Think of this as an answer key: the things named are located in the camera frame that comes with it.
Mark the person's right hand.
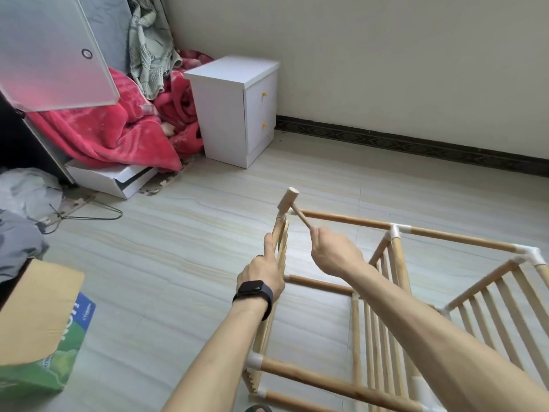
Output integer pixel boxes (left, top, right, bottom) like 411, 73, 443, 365
309, 225, 368, 282

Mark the person's left hand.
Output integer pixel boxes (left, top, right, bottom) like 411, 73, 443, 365
237, 232, 287, 299

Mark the single wooden stick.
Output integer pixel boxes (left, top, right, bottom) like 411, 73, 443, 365
260, 389, 337, 412
285, 272, 355, 296
261, 358, 427, 412
300, 209, 393, 231
410, 225, 521, 253

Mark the person's left forearm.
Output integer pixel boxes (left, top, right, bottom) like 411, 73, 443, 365
163, 296, 271, 412

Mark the person's right forearm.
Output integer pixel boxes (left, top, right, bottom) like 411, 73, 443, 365
347, 262, 549, 412

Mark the black smartwatch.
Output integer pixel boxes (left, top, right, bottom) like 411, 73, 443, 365
232, 279, 276, 321

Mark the wooden mallet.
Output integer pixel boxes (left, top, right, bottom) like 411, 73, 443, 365
275, 187, 316, 232

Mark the white box cabinet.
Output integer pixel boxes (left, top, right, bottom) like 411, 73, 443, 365
185, 56, 281, 169

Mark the flat white box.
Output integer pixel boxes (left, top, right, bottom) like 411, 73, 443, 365
64, 160, 160, 200

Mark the red fleece blanket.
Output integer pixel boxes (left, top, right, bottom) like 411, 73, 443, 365
26, 51, 214, 172

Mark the green cardboard box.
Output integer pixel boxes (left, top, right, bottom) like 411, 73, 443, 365
0, 259, 97, 398

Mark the white plastic bag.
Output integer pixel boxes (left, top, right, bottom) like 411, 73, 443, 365
0, 167, 65, 224

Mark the grey jacket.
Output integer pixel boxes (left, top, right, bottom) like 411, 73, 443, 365
0, 210, 48, 284

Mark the pale green cloth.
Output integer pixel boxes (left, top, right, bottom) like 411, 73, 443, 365
127, 0, 183, 101

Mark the grey blue cloth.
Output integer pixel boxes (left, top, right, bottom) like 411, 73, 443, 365
77, 0, 134, 74

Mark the white plastic door panel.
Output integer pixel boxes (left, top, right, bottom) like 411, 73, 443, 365
0, 0, 121, 112

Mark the wire clothes hanger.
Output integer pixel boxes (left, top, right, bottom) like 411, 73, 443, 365
38, 197, 124, 232

